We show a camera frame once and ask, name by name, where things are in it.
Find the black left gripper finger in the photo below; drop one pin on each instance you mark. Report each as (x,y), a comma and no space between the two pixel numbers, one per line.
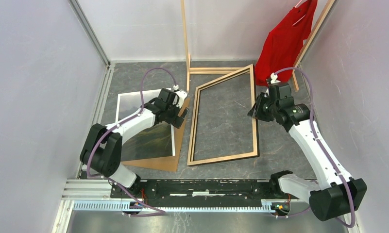
(178,121)
(184,112)

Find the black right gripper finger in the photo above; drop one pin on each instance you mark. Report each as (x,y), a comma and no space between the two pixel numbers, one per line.
(253,113)
(260,98)

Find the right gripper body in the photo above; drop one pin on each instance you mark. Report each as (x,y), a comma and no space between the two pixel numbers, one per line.
(266,108)

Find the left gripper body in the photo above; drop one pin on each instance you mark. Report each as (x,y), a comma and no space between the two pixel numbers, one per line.
(173,111)

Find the wooden picture frame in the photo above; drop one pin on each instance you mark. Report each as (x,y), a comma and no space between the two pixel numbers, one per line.
(220,109)

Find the landscape photo print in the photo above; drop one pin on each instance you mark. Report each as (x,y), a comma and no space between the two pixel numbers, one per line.
(154,142)

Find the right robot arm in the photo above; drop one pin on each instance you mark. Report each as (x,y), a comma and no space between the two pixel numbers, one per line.
(336,192)

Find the wooden clothes rack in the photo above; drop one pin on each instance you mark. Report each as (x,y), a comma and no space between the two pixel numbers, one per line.
(226,70)

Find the brown backing board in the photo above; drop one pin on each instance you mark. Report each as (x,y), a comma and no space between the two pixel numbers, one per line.
(163,163)

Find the red t-shirt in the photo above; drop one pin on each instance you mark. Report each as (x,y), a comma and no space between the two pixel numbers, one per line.
(284,43)

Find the white clothes hanger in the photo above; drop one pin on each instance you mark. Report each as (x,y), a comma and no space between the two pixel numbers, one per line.
(298,6)

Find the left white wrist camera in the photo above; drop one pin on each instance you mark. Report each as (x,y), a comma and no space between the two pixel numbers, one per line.
(180,96)

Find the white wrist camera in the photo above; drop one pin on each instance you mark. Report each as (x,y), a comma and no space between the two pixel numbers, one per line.
(272,79)
(180,96)

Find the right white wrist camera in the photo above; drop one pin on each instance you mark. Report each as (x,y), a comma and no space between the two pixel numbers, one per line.
(272,79)

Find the aluminium rail frame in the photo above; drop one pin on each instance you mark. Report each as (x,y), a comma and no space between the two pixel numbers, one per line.
(99,206)

